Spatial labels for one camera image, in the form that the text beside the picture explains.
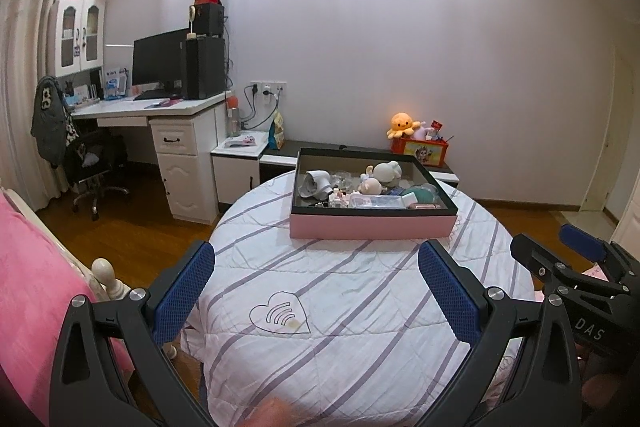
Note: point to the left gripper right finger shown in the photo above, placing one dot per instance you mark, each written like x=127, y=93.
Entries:
x=485, y=324

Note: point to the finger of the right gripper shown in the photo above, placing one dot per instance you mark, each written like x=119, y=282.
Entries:
x=586, y=245
x=543, y=265

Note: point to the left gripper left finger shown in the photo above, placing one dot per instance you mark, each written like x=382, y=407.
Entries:
x=151, y=317

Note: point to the pink flat case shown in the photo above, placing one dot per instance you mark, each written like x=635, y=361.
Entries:
x=421, y=206

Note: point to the striped white table cloth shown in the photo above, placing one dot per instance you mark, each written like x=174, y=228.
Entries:
x=346, y=332

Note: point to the orange toy storage box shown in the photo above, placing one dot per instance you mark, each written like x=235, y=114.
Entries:
x=431, y=153

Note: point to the clear box with label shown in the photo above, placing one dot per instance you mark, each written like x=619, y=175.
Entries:
x=360, y=201

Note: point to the black office chair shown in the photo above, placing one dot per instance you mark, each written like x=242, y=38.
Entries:
x=93, y=164

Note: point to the white round-head doll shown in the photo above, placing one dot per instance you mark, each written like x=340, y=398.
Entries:
x=388, y=174

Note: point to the black white tv cabinet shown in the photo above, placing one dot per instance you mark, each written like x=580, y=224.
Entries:
x=240, y=164

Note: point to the white desk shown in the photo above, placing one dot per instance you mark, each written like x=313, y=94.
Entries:
x=184, y=133

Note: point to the pink black storage box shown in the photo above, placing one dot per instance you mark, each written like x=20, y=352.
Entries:
x=314, y=219

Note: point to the orange octopus plush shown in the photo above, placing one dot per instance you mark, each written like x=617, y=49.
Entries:
x=402, y=126

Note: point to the black jacket on chair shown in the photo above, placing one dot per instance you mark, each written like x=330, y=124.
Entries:
x=52, y=125

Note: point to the snack bag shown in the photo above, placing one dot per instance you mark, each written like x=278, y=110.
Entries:
x=276, y=132

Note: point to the red topped water bottle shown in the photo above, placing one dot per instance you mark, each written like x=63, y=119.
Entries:
x=233, y=116

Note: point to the black computer monitor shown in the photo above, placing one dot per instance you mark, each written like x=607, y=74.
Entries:
x=157, y=60

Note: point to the black computer tower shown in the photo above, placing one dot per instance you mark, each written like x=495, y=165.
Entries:
x=203, y=63

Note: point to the white glass-door cabinet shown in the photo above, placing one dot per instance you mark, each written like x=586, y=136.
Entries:
x=75, y=40

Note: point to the black speaker on tower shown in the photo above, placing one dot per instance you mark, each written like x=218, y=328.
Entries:
x=207, y=19

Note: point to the beige curtain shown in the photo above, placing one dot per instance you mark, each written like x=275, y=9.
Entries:
x=24, y=31

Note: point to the white bed post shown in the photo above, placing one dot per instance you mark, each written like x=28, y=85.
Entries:
x=104, y=273

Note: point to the white small camera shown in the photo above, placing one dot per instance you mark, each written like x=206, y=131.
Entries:
x=316, y=184

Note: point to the white wall power strip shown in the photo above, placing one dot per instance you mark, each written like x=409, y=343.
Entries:
x=274, y=87

